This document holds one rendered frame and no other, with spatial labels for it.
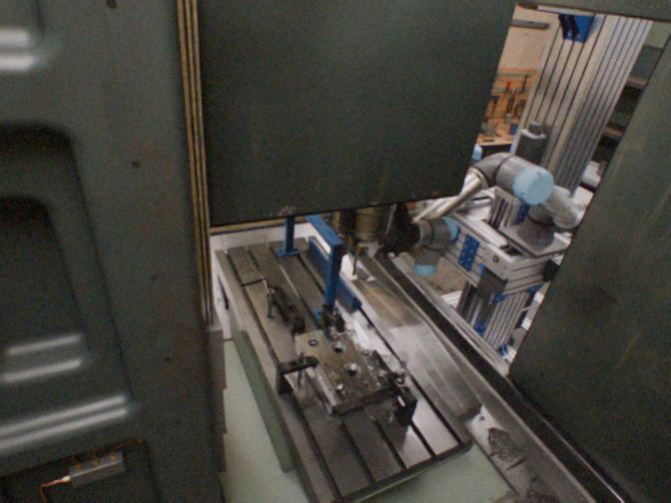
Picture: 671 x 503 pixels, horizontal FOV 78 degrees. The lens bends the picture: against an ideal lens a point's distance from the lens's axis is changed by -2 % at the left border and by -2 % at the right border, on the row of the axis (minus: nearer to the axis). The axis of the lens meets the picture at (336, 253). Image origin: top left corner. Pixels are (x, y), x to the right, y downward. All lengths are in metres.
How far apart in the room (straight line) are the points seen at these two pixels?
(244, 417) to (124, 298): 1.12
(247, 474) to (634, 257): 1.32
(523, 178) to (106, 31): 1.19
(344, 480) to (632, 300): 0.92
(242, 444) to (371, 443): 0.51
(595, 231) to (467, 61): 0.68
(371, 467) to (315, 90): 0.96
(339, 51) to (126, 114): 0.42
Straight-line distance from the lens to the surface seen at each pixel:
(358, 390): 1.29
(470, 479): 1.68
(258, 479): 1.55
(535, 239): 1.90
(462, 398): 1.77
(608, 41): 1.99
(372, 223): 1.04
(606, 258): 1.41
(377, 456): 1.29
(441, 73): 0.93
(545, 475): 1.76
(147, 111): 0.50
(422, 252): 1.33
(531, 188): 1.42
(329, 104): 0.81
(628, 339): 1.44
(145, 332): 0.65
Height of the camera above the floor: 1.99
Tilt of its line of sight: 33 degrees down
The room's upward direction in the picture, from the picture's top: 7 degrees clockwise
